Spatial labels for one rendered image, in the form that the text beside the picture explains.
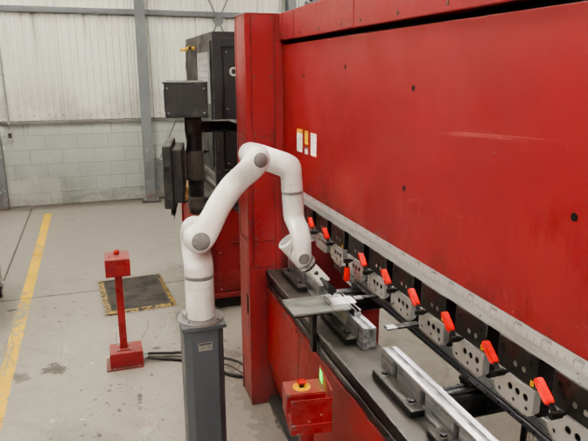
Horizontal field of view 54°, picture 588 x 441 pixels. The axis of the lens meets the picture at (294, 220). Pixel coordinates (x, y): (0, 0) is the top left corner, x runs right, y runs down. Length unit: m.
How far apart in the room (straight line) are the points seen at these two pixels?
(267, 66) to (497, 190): 1.92
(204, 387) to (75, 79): 7.34
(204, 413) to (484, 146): 1.63
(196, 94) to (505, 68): 2.08
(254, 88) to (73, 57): 6.38
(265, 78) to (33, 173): 6.71
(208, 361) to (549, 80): 1.70
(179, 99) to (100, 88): 6.13
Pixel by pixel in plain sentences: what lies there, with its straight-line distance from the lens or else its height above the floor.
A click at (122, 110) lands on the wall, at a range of 9.42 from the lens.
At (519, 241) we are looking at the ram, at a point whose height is 1.60.
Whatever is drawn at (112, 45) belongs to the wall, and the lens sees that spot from 9.41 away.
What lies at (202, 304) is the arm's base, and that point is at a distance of 2.41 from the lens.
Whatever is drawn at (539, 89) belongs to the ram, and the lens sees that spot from 1.45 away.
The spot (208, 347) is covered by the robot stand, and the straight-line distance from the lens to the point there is 2.46.
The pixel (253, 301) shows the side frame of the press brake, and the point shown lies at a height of 0.69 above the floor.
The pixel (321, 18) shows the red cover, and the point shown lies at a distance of 2.65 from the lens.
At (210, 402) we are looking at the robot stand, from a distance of 2.59.
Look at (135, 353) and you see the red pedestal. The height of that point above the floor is 0.11.
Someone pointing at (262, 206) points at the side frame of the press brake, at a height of 1.26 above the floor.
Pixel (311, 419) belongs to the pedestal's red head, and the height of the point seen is 0.72.
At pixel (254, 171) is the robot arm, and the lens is 2.25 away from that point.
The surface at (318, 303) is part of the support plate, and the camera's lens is 2.61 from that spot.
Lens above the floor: 2.00
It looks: 14 degrees down
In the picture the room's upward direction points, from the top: straight up
